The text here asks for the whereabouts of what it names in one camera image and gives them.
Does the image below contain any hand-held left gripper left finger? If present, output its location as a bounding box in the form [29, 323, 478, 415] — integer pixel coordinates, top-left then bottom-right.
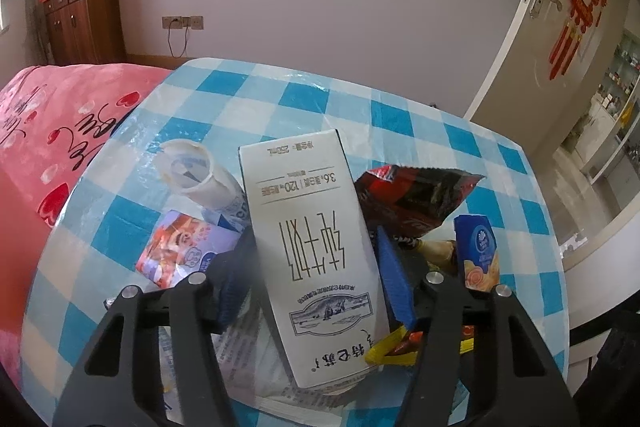
[52, 229, 258, 427]

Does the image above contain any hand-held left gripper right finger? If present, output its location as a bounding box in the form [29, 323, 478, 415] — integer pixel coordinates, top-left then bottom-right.
[376, 224, 576, 427]

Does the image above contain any yellow snack packet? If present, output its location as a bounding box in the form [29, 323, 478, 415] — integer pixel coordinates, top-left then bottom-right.
[364, 324, 473, 367]

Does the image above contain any white milk carton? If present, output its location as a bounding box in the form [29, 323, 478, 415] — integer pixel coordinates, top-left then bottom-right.
[238, 129, 391, 394]

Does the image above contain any grey printed packet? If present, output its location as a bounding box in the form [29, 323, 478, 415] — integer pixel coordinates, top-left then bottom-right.
[159, 302, 416, 423]

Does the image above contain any black coffee stick packet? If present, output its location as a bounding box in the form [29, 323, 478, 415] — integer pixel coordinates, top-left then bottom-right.
[392, 234, 458, 278]

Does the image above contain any purple tissue pack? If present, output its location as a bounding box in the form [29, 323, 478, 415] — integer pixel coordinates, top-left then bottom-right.
[135, 209, 244, 290]

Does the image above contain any small blue packet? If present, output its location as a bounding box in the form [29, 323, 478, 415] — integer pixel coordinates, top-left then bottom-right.
[453, 214, 502, 292]

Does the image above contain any red snack packet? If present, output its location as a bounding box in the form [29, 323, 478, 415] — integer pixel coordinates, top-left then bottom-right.
[353, 164, 487, 240]

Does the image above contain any blue checkered tablecloth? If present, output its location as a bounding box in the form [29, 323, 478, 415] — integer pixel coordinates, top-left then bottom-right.
[20, 57, 571, 427]

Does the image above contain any white door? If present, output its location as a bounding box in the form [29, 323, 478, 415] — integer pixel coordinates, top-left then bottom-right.
[462, 0, 640, 158]

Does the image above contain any pink heart blanket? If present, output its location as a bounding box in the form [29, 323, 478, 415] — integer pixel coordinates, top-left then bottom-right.
[0, 64, 173, 373]

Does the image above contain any white display cabinet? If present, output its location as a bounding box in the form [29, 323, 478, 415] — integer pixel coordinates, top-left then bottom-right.
[570, 29, 640, 188]

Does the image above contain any yellow hanging cloth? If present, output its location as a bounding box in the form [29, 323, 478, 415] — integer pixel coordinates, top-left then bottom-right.
[620, 99, 638, 130]

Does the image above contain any wooden cabinet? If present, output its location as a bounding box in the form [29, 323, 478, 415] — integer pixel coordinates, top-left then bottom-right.
[41, 0, 128, 66]

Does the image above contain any thin power cable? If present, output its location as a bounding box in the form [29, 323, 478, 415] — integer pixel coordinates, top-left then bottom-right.
[167, 22, 192, 58]

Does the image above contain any wall socket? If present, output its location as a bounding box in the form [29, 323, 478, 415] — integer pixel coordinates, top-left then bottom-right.
[161, 15, 204, 31]

